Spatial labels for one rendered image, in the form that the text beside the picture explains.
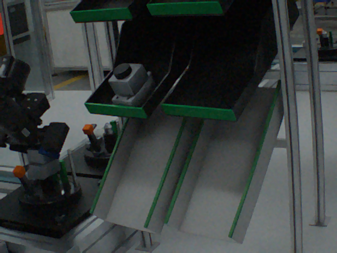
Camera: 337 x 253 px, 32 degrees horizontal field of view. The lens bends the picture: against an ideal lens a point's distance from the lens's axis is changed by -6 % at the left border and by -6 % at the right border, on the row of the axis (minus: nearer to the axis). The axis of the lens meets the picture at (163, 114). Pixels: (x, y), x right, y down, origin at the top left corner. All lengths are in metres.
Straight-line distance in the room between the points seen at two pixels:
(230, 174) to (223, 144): 0.06
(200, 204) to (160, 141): 0.15
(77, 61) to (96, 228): 5.91
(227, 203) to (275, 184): 0.48
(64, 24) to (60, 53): 0.37
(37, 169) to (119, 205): 0.22
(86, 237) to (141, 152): 0.19
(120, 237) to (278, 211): 0.35
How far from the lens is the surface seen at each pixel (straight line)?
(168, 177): 1.02
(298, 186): 1.05
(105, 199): 1.10
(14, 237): 1.19
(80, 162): 1.47
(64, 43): 7.09
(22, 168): 1.21
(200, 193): 1.03
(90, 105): 1.03
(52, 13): 7.14
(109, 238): 1.20
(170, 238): 1.28
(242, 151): 1.03
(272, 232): 1.25
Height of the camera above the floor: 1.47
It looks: 17 degrees down
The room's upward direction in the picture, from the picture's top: 8 degrees counter-clockwise
